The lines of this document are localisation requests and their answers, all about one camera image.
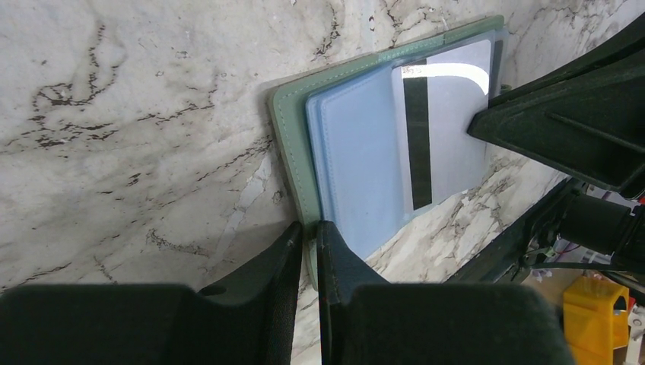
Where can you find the green card holder wallet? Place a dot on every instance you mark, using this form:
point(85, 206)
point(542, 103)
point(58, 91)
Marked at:
point(289, 120)

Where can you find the yellow object in background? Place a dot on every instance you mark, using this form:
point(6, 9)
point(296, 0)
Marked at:
point(595, 314)

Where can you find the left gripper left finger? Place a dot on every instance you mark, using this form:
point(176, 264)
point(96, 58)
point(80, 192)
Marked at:
point(246, 317)

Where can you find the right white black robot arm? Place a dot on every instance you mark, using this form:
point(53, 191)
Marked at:
point(565, 212)

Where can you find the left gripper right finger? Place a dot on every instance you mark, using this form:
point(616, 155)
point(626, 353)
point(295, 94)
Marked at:
point(364, 319)

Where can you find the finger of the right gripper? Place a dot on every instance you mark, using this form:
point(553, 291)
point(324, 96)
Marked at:
point(590, 127)
point(619, 59)

